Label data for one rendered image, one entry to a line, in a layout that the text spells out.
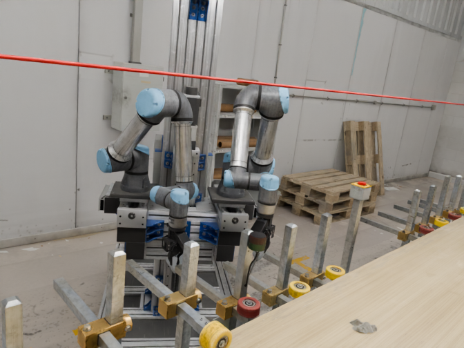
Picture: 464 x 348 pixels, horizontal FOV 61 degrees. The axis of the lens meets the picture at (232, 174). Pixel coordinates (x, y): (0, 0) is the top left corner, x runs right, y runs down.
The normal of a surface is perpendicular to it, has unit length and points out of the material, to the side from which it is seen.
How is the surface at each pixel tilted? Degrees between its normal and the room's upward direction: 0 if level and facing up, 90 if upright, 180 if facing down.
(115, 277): 90
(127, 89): 90
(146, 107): 85
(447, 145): 90
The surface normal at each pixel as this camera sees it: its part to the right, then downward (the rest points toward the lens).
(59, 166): 0.63, 0.26
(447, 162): -0.77, 0.07
